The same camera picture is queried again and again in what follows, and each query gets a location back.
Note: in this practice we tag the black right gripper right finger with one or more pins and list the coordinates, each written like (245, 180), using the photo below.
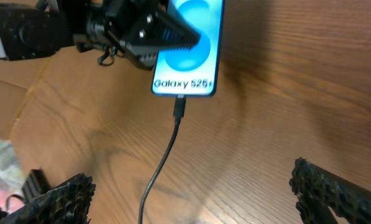
(322, 196)

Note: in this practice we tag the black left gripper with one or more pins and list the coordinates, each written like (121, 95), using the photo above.
(134, 30)

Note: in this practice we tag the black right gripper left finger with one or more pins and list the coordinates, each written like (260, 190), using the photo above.
(68, 203)

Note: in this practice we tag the blue Galaxy S25+ smartphone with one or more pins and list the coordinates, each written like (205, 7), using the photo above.
(192, 72)

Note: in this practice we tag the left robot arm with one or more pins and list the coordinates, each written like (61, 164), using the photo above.
(40, 31)

